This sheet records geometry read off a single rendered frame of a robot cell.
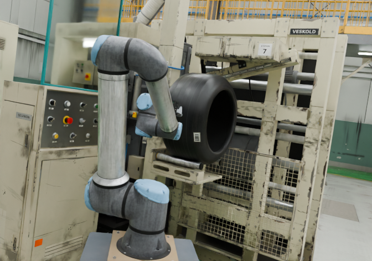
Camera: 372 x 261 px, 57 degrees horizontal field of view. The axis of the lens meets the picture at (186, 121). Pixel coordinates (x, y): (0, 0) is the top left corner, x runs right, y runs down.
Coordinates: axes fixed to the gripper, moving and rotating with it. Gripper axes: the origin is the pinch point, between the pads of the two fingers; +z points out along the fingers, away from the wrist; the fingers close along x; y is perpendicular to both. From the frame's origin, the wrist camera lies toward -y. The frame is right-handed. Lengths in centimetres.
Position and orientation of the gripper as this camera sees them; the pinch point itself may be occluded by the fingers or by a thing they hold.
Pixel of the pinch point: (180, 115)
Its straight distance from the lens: 203.4
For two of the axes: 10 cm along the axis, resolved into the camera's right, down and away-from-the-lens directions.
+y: 1.9, -9.8, 0.4
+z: 5.0, 1.4, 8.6
